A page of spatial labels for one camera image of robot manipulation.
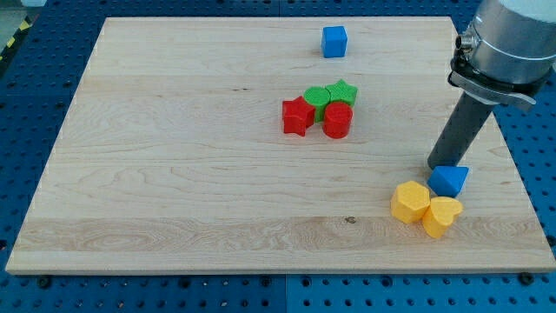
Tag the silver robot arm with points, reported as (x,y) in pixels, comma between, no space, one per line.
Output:
(507,52)

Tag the blue cube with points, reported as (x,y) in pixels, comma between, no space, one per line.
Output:
(334,41)

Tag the red star block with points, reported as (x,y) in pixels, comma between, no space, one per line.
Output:
(297,116)

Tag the green cylinder block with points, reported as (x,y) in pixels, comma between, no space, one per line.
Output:
(319,98)

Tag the red cylinder block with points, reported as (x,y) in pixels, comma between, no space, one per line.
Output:
(337,120)

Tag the green star block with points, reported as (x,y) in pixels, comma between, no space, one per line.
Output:
(342,92)

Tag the light wooden board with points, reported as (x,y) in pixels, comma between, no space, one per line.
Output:
(172,158)

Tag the yellow hexagon block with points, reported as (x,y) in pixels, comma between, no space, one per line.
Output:
(409,201)

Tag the blue triangular block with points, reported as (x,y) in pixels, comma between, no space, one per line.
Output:
(448,180)

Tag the yellow heart block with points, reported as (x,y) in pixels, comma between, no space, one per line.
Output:
(441,214)

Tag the dark grey pointer rod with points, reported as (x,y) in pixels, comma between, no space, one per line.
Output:
(465,122)

